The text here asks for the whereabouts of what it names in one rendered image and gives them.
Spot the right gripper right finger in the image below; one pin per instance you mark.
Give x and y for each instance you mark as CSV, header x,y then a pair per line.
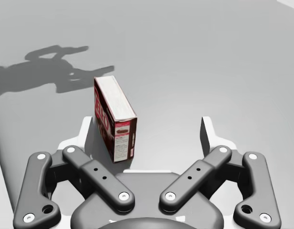
x,y
197,171

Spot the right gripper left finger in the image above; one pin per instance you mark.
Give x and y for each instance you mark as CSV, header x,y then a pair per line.
x,y
99,173

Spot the red and white carton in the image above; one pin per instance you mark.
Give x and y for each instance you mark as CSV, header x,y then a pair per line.
x,y
114,124

